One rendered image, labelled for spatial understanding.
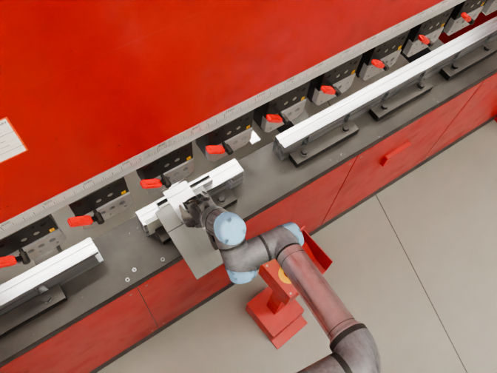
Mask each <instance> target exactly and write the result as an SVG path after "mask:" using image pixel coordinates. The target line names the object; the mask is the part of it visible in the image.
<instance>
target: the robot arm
mask: <svg viewBox="0 0 497 373"><path fill-rule="evenodd" d="M202 193H203V194H201V193H199V194H198V195H196V196H192V197H190V198H189V199H187V200H186V201H185V202H182V203H183V205H184V207H185V209H186V210H185V209H184V208H183V207H182V206H181V205H179V208H180V212H181V217H182V219H183V221H184V223H185V225H186V226H187V227H192V228H194V227H196V228H201V227H202V229H203V230H206V233H207V235H208V237H209V240H210V242H211V245H212V247H213V248H214V250H218V249H219V251H220V255H221V257H222V259H223V263H224V265H225V270H226V271H227V273H228V275H229V278H230V280H231V282H233V283H236V284H242V283H248V282H249V281H251V280H252V278H255V277H256V275H257V268H256V267H258V266H261V265H263V264H264V263H267V262H269V261H272V260H274V259H276V261H277V262H278V264H279V265H280V266H281V268H282V269H283V271H284V273H285V274H286V275H287V277H288V279H289V280H290V281H291V283H292V284H293V286H294V288H295V289H296V290H297V292H298V293H299V295H300V297H301V298H302V299H303V301H304V302H305V304H306V306H307V307H308V308H309V310H310V311H311V313H312V315H313V316H314V317H315V319H316V320H317V322H318V324H319V325H320V326H321V328H322V330H323V331H324V333H325V334H326V335H327V337H328V339H329V340H330V343H329V348H330V350H331V351H332V352H333V353H332V354H330V355H328V356H326V357H324V358H323V359H321V360H318V361H317V362H315V363H313V364H311V365H310V366H307V367H305V368H304V369H302V370H300V371H298V372H297V373H381V360H380V355H379V350H378V347H377V344H376V341H375V340H374V338H373V335H372V334H371V333H370V331H369V330H368V328H367V327H366V325H365V324H364V323H362V322H357V321H356V320H355V318H354V317H353V315H352V314H351V313H350V312H349V311H348V309H347V308H346V306H345V304H344V303H343V302H342V301H341V300H340V298H339V297H338V295H337V294H336V292H335V291H334V290H333V289H332V287H331V286H330V284H329V283H328V282H327V280H326V279H325V278H324V277H323V275H322V273H321V272H320V271H319V270H318V268H317V267H316V266H315V264H314V263H313V261H312V260H311V259H310V258H309V256H308V255H307V253H306V252H305V250H304V249H303V248H302V245H303V244H304V237H303V235H302V232H301V231H300V228H299V227H298V225H296V224H295V223H294V222H288V223H286V224H283V225H279V226H276V227H275V228H273V229H271V230H269V231H267V232H264V233H263V234H260V235H258V236H255V237H253V238H251V239H248V240H246V238H245V236H246V224H245V222H244V221H243V220H242V219H241V218H240V217H239V216H238V215H236V214H234V213H233V212H229V211H227V210H225V209H224V208H222V207H220V206H215V205H214V204H213V202H212V200H211V198H210V196H209V193H207V192H204V191H202ZM207 196H208V197H207Z"/></svg>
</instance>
